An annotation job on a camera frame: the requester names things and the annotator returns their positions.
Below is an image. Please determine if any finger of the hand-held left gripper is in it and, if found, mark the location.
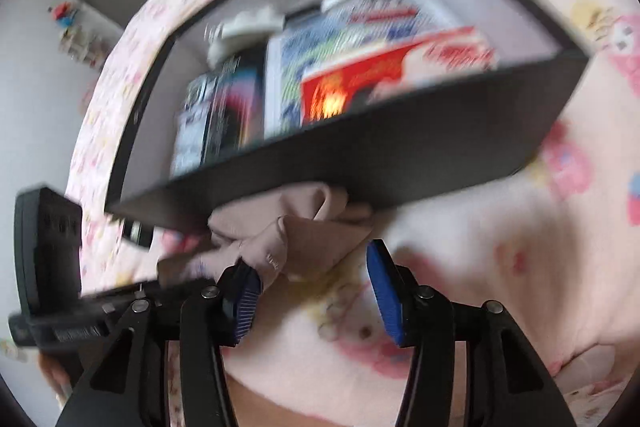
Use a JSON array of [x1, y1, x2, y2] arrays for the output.
[[80, 276, 221, 314]]

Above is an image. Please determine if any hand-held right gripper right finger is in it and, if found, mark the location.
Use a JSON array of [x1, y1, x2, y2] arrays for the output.
[[365, 239, 577, 427]]

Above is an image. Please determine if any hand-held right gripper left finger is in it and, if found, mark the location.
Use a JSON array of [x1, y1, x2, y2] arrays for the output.
[[55, 259, 264, 427]]

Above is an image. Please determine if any beige cloth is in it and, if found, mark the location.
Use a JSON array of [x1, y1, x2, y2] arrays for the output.
[[157, 179, 375, 284]]

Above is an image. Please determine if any black storage box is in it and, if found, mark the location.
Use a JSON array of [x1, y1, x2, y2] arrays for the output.
[[104, 0, 590, 235]]

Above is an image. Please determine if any person's left hand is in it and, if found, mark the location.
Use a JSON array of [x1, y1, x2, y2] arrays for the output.
[[39, 351, 77, 408]]

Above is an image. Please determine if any pink printed blanket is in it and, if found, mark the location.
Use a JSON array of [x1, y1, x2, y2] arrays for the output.
[[65, 0, 640, 427]]

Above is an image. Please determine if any pale toy figure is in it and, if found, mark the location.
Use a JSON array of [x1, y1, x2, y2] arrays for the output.
[[59, 27, 109, 68]]

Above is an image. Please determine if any red snack packet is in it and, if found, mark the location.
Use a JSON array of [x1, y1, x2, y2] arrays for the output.
[[300, 26, 497, 126]]

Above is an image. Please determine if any red and blue toy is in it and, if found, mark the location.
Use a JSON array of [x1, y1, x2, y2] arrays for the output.
[[47, 1, 84, 28]]

